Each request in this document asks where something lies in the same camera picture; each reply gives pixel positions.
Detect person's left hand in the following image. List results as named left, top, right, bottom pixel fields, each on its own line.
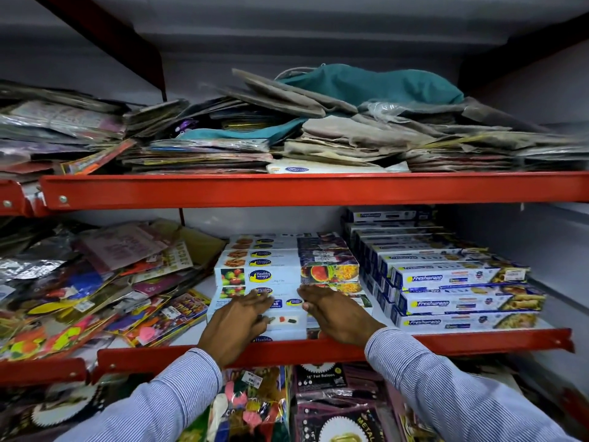
left=197, top=290, right=275, bottom=369

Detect person's right hand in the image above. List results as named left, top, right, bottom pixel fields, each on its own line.
left=297, top=284, right=386, bottom=349

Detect single white wrap carton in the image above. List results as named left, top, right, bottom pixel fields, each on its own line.
left=262, top=308, right=310, bottom=333

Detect person's left forearm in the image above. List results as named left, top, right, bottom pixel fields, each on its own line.
left=54, top=348, right=224, bottom=442

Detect person's right forearm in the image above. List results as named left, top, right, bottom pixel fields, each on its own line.
left=364, top=327, right=579, bottom=442

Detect stack of white food-wrap boxes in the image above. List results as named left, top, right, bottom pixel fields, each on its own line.
left=206, top=231, right=374, bottom=342

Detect small black foil-balloon packet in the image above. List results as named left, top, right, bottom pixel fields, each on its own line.
left=294, top=362, right=385, bottom=398

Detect colourful balloon packet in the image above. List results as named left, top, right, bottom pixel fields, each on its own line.
left=177, top=365, right=294, bottom=442

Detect large black foil-balloon packet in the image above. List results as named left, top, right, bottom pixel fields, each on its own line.
left=294, top=399, right=398, bottom=442

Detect long red shelf beam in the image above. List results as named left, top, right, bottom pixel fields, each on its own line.
left=38, top=171, right=589, bottom=212
left=93, top=328, right=575, bottom=379

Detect stack of blue-white foil boxes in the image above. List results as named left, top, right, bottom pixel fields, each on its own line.
left=342, top=205, right=548, bottom=333

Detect flat white box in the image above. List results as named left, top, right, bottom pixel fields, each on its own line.
left=266, top=158, right=411, bottom=175

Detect packets with pink edge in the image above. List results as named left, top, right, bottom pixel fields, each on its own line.
left=386, top=382, right=445, bottom=442

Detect pile of colourful party packets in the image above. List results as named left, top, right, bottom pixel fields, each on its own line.
left=0, top=218, right=227, bottom=363

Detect flat teal cloth packet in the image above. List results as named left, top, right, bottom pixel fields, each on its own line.
left=176, top=117, right=310, bottom=147

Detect pile of grey-beige packets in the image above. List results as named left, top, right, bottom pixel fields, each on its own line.
left=215, top=68, right=589, bottom=173

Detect black packets with white doilies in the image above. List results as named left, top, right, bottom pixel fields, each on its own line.
left=0, top=374, right=155, bottom=442

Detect short red shelf beam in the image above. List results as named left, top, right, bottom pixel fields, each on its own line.
left=0, top=179, right=34, bottom=218
left=0, top=357, right=89, bottom=387

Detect teal cloth bag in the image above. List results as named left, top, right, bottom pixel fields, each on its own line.
left=275, top=64, right=465, bottom=107

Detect pile of clear-wrapped flat packets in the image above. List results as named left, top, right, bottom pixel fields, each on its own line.
left=0, top=79, right=278, bottom=176

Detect dark red shelf upright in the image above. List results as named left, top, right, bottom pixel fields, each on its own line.
left=29, top=0, right=167, bottom=103

